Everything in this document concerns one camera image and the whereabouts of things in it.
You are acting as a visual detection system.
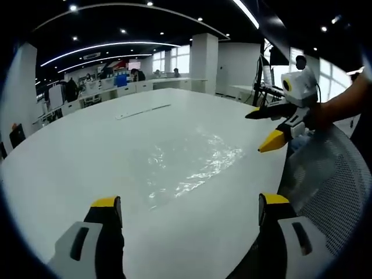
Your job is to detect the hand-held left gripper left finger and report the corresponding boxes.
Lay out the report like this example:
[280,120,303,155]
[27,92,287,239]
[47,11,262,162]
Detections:
[47,195,127,279]

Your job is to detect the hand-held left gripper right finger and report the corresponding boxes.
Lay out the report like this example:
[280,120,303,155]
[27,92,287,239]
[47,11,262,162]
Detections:
[232,192,335,279]

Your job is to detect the clear plastic bag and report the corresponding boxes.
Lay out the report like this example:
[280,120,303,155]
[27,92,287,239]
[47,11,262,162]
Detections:
[130,124,245,212]

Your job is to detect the black monitor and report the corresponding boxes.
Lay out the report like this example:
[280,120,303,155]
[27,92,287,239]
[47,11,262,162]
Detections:
[269,46,291,67]

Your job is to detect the grey mesh office chair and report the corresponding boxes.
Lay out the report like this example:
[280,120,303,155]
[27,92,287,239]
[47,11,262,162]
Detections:
[275,121,372,264]

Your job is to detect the person's dark clothing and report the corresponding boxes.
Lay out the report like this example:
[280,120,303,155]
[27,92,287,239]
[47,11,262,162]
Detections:
[349,112,372,142]

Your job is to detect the white flat strip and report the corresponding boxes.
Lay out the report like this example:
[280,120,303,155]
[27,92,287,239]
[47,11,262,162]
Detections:
[115,103,172,121]

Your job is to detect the black office chair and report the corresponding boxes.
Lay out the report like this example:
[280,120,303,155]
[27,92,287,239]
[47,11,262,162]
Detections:
[8,123,26,149]

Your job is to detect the white office desk row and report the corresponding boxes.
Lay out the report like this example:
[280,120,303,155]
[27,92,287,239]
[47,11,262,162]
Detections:
[62,77,209,109]

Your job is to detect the white cabinet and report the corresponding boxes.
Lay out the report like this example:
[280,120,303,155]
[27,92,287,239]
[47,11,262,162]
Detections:
[47,85,65,110]

